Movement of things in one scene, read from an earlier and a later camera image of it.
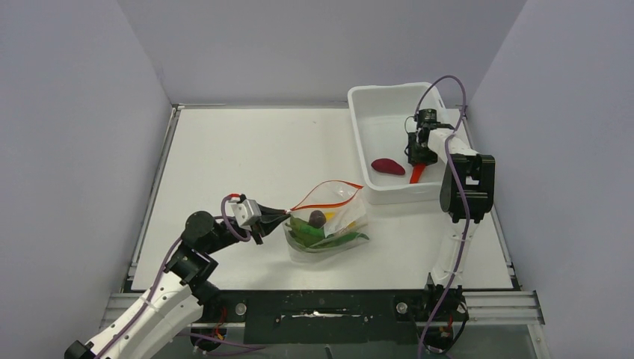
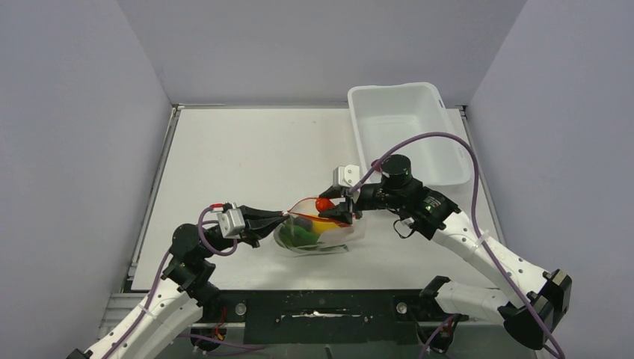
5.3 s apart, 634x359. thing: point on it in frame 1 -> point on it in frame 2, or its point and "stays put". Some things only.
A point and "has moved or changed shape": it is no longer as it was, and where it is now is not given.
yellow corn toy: x=330 y=215 has moved or changed shape
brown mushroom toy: x=317 y=219 -> x=305 y=224
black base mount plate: x=330 y=317 stays put
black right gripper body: x=419 y=153 -> x=375 y=197
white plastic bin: x=380 y=114 stays put
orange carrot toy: x=417 y=170 -> x=324 y=204
